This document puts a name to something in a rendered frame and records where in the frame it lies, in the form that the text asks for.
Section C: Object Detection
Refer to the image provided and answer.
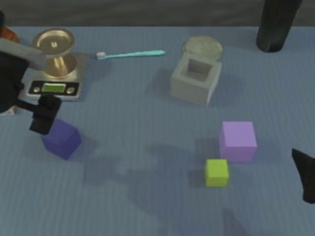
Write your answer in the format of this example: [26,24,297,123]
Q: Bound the silver digital kitchen scale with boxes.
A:
[24,52,89,102]

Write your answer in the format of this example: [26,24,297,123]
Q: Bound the grey square hollow container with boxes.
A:
[170,55,222,107]

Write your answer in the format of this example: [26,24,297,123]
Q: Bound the dark purple cube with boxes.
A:
[41,118,82,161]

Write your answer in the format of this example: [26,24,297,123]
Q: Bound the light purple cube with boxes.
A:
[219,120,258,163]

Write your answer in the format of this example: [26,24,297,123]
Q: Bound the blue table mat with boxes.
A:
[0,25,315,236]

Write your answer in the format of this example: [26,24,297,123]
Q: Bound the gold metal pedestal dish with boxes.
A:
[31,28,79,80]

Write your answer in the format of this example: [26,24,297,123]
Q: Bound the orange object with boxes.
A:
[0,24,20,43]

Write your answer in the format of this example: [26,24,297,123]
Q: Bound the small green cube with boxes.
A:
[204,158,229,188]

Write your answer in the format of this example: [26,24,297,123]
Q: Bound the round silver glass lid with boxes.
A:
[183,35,223,60]

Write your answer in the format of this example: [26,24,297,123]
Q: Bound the teal toothbrush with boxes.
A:
[95,49,167,60]

